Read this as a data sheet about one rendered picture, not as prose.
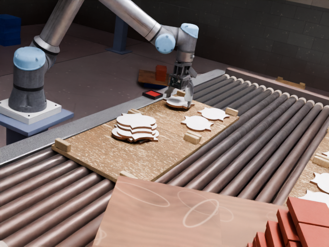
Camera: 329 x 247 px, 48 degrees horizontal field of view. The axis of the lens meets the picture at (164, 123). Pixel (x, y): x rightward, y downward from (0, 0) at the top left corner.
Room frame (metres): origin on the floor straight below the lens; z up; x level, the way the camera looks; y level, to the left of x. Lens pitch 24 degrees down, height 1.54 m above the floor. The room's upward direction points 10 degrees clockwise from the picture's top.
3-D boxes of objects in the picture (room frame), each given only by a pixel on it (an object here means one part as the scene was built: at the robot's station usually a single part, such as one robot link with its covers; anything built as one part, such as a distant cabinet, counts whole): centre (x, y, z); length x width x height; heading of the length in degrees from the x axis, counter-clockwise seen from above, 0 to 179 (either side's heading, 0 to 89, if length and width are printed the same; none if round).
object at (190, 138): (1.26, -0.11, 0.95); 0.06 x 0.02 x 0.03; 62
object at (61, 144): (1.05, 0.31, 0.95); 0.06 x 0.02 x 0.03; 62
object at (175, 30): (1.56, 0.06, 1.25); 0.11 x 0.11 x 0.08; 5
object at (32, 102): (1.41, 0.57, 0.95); 0.15 x 0.15 x 0.10
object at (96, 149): (1.16, 0.10, 0.93); 0.41 x 0.35 x 0.02; 152
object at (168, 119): (1.52, -0.09, 0.93); 0.41 x 0.35 x 0.02; 152
